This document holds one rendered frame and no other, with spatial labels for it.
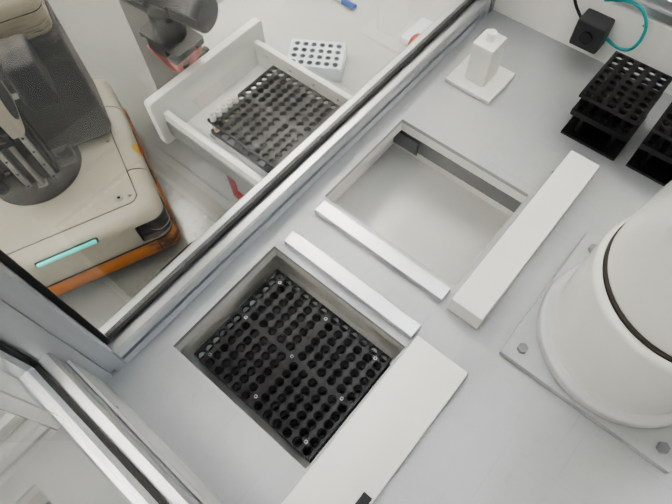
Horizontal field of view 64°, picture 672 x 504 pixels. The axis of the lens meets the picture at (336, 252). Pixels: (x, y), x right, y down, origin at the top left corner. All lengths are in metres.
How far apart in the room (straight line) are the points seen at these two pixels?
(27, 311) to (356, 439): 0.39
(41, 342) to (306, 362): 0.34
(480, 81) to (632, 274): 0.52
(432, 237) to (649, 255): 0.47
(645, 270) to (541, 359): 0.24
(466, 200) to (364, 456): 0.51
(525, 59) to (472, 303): 0.51
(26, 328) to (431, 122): 0.66
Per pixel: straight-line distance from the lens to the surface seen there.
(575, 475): 0.75
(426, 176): 1.02
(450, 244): 0.94
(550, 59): 1.09
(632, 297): 0.59
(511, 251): 0.78
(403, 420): 0.70
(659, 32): 1.05
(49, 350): 0.67
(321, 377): 0.77
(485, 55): 0.96
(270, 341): 0.79
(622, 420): 0.75
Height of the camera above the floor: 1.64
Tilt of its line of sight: 62 degrees down
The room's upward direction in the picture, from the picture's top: 4 degrees counter-clockwise
